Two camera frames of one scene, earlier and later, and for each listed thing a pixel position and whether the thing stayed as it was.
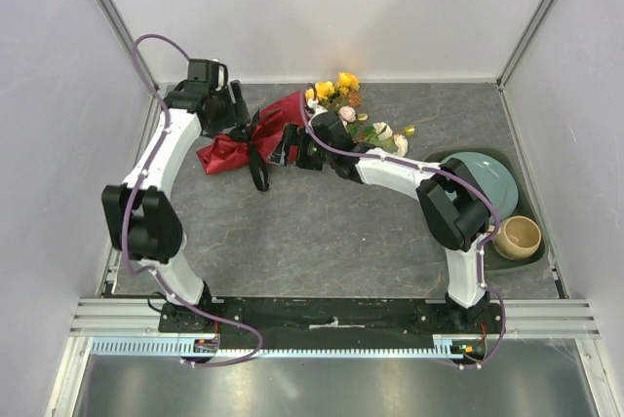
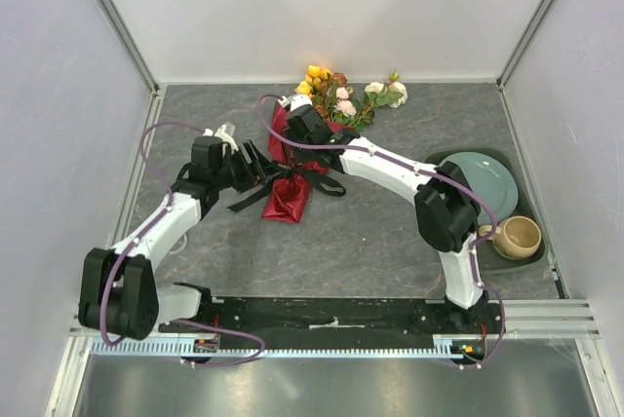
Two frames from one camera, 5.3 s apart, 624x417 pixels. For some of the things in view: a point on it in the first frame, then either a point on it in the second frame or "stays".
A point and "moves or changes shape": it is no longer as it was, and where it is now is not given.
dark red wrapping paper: x=226 y=153 moves or changes shape
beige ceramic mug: x=518 y=238 stays
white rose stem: x=381 y=134 → x=394 y=94
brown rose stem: x=355 y=99 → x=336 y=79
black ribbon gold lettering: x=246 y=132 moves or changes shape
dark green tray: x=493 y=259 stays
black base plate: x=332 y=319 stays
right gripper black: x=294 y=135 stays
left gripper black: x=238 y=113 → x=254 y=172
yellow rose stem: x=334 y=94 → x=314 y=75
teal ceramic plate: x=492 y=178 stays
